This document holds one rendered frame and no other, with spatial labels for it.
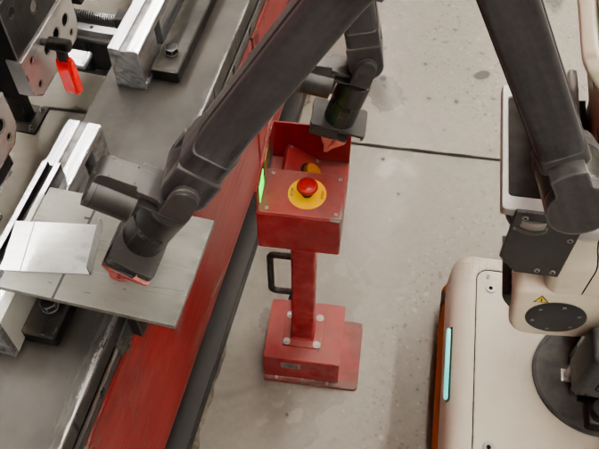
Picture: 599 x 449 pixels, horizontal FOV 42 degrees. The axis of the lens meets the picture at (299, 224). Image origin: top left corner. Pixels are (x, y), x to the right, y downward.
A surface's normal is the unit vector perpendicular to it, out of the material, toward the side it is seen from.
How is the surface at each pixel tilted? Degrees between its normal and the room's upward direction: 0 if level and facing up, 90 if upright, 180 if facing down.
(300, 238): 90
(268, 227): 90
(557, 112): 80
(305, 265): 90
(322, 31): 83
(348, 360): 0
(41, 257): 0
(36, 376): 0
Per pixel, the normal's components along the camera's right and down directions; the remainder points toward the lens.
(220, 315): 0.00, -0.56
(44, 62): 0.97, 0.19
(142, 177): 0.50, -0.58
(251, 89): -0.08, 0.71
